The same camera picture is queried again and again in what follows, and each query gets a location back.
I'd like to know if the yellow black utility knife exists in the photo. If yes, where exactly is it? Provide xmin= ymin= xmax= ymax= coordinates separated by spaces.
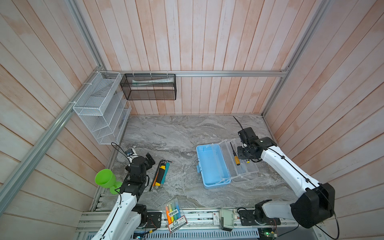
xmin=155 ymin=161 xmax=167 ymax=189

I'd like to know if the orange pencil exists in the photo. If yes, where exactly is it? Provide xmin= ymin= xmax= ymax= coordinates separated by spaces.
xmin=149 ymin=166 xmax=159 ymax=191

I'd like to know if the blue plastic tool box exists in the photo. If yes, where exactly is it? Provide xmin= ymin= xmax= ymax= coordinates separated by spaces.
xmin=196 ymin=139 xmax=259 ymax=190

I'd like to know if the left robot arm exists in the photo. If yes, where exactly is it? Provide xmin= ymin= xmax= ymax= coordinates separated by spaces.
xmin=93 ymin=154 xmax=155 ymax=240

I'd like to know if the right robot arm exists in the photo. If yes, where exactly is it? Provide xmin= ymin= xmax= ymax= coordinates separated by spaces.
xmin=237 ymin=127 xmax=335 ymax=229

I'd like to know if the highlighter marker pack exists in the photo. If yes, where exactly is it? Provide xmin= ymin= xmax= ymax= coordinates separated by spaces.
xmin=165 ymin=198 xmax=188 ymax=234

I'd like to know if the green plastic cup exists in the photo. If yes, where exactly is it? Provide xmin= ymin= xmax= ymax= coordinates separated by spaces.
xmin=95 ymin=169 xmax=123 ymax=195

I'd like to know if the white green electronic box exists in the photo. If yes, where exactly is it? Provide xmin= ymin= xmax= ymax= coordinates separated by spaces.
xmin=219 ymin=209 xmax=234 ymax=232

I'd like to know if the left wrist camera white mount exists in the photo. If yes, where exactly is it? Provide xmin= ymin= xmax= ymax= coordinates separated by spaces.
xmin=125 ymin=149 xmax=138 ymax=158

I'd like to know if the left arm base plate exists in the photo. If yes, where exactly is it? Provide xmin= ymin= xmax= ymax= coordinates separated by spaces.
xmin=130 ymin=212 xmax=162 ymax=229

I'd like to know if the white wire mesh shelf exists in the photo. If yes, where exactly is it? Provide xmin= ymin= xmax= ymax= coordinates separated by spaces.
xmin=73 ymin=72 xmax=132 ymax=145

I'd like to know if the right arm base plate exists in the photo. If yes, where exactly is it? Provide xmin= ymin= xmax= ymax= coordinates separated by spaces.
xmin=237 ymin=208 xmax=281 ymax=226

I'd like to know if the black wire mesh basket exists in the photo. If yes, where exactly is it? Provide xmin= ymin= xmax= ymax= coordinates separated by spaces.
xmin=120 ymin=73 xmax=177 ymax=101

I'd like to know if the aluminium front rail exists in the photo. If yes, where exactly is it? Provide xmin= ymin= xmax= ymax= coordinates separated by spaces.
xmin=74 ymin=206 xmax=325 ymax=233

